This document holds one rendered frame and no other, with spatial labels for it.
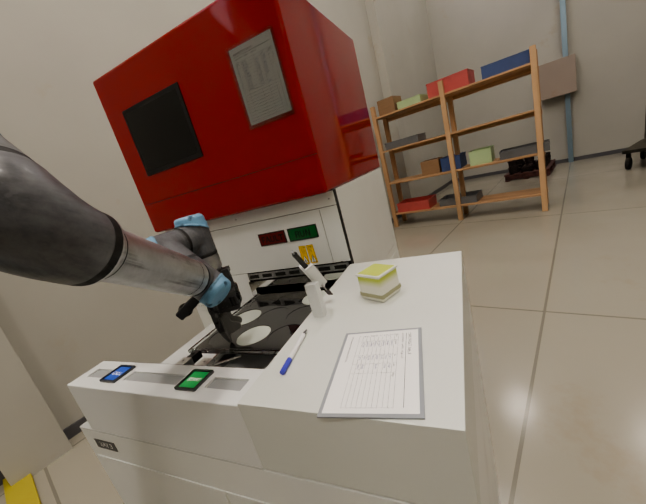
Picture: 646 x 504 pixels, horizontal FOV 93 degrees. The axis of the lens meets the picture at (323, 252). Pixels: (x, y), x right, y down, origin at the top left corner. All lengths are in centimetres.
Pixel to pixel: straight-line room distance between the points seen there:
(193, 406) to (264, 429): 15
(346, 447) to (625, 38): 884
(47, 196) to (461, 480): 57
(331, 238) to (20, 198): 82
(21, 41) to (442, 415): 312
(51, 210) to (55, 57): 278
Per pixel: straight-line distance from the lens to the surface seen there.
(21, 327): 281
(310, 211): 105
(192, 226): 82
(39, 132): 294
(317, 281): 72
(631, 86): 898
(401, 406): 47
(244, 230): 122
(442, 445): 47
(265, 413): 56
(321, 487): 63
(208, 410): 65
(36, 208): 40
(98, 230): 43
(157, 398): 75
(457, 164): 509
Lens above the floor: 129
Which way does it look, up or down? 15 degrees down
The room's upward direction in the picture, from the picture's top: 16 degrees counter-clockwise
